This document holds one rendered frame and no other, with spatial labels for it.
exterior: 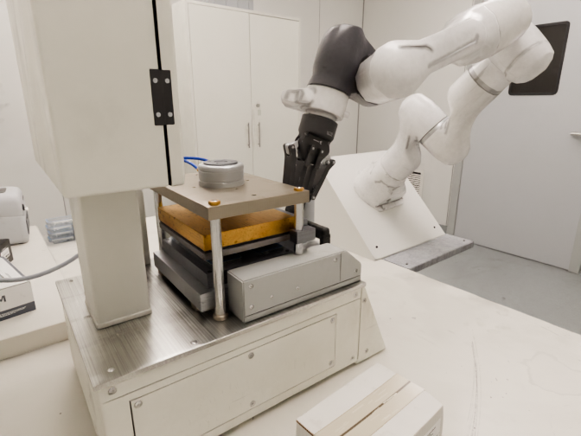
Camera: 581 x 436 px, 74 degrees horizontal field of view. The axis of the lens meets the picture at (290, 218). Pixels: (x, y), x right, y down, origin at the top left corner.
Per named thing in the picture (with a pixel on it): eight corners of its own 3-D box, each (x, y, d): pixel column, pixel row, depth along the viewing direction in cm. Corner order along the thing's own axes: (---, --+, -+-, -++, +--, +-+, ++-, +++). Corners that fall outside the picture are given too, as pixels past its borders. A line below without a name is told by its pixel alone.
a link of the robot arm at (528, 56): (481, 67, 111) (537, 10, 98) (518, 111, 106) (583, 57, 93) (444, 64, 99) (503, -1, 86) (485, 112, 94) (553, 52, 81)
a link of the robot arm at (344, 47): (398, 110, 77) (377, 117, 86) (418, 43, 76) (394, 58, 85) (313, 80, 73) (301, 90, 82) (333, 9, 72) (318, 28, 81)
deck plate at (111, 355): (93, 393, 45) (92, 386, 45) (55, 285, 72) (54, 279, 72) (366, 285, 71) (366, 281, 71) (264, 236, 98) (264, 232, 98)
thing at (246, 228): (205, 260, 58) (201, 199, 55) (156, 225, 75) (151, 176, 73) (296, 238, 68) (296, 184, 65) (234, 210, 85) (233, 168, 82)
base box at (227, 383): (115, 498, 51) (97, 389, 46) (70, 355, 80) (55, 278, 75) (386, 349, 81) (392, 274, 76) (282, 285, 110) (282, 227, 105)
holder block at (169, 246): (207, 289, 60) (207, 273, 59) (163, 251, 75) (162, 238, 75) (293, 264, 69) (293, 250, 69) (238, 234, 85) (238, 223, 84)
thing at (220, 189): (168, 280, 52) (158, 184, 48) (111, 224, 76) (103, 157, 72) (309, 242, 66) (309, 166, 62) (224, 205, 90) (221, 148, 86)
